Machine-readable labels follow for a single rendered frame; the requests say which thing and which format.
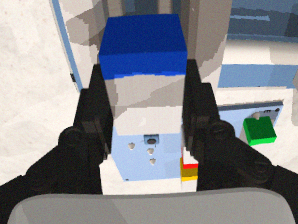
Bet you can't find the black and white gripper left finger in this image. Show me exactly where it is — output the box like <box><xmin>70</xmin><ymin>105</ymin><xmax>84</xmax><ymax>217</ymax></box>
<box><xmin>0</xmin><ymin>64</ymin><xmax>114</xmax><ymax>224</ymax></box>

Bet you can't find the white block with yellow end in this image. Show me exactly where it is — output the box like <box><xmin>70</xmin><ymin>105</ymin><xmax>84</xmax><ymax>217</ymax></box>
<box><xmin>180</xmin><ymin>158</ymin><xmax>198</xmax><ymax>191</ymax></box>

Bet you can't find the white block with red end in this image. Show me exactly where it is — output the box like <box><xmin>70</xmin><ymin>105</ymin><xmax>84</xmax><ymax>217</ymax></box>
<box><xmin>181</xmin><ymin>124</ymin><xmax>198</xmax><ymax>169</ymax></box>

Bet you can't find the white block with green end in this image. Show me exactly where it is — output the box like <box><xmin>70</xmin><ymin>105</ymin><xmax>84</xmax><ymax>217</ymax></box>
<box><xmin>239</xmin><ymin>116</ymin><xmax>277</xmax><ymax>156</ymax></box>

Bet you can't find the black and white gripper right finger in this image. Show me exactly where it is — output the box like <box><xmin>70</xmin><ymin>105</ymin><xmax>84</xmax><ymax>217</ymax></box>
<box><xmin>182</xmin><ymin>59</ymin><xmax>298</xmax><ymax>224</ymax></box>

